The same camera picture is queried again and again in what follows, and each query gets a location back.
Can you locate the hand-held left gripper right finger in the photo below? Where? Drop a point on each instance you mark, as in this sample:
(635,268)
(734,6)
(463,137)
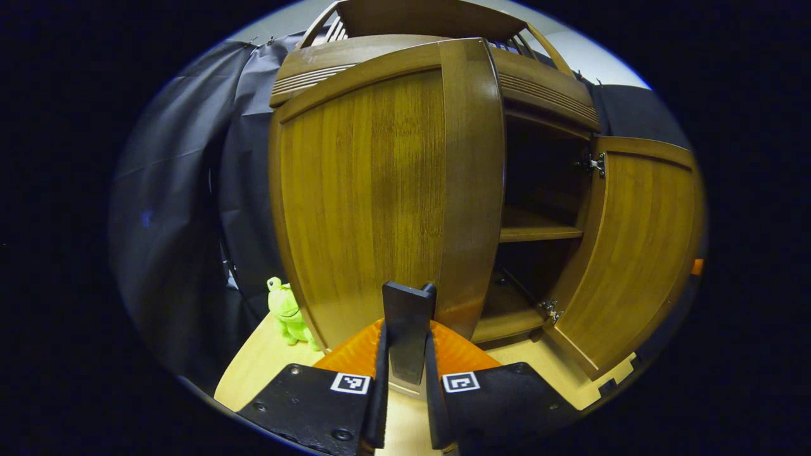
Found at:
(500,405)

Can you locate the wooden double-door shoe cabinet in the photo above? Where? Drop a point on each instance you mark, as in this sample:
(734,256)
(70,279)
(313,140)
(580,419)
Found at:
(412,14)

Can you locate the wooden shoe cabinet door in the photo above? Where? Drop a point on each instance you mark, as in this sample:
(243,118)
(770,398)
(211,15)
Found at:
(380,190)
(633,253)

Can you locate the wooden cabinet drawer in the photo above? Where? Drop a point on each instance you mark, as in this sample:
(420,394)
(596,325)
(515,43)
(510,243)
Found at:
(538,79)

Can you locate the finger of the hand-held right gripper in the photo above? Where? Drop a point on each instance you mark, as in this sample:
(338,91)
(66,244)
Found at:
(697,266)

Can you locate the wooden inner shelf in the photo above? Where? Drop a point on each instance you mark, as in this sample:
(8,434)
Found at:
(532,228)

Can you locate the green plush toy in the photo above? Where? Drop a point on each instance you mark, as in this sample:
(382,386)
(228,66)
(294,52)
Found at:
(286,310)

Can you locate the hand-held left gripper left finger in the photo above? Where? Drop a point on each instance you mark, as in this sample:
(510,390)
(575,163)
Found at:
(317,405)

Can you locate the metal door hinge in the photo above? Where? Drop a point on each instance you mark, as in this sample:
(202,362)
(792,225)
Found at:
(595,164)
(550,309)

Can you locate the black backdrop cloth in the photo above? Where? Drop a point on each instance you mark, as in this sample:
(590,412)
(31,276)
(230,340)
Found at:
(177,190)

